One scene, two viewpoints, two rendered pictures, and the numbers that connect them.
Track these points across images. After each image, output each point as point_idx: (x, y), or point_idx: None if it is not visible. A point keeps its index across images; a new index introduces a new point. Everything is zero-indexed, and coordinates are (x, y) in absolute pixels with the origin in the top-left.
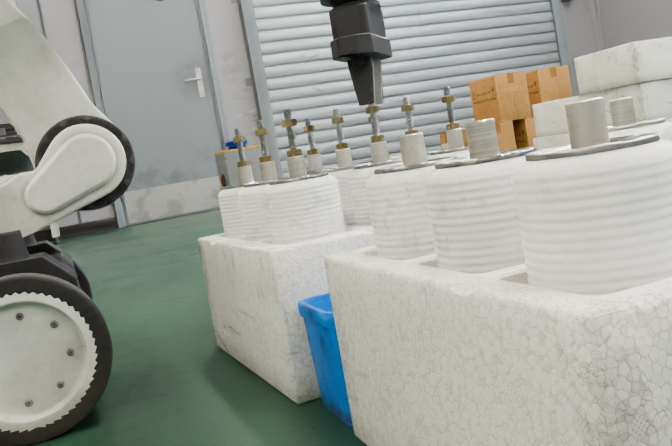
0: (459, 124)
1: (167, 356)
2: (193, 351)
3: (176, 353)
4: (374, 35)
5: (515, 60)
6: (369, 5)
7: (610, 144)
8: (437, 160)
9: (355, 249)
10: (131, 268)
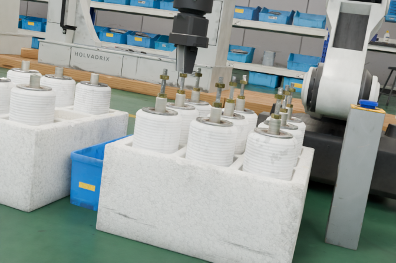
0: (158, 95)
1: (311, 207)
2: (306, 210)
3: (313, 209)
4: (172, 33)
5: None
6: (176, 16)
7: (19, 68)
8: (82, 81)
9: (122, 113)
10: None
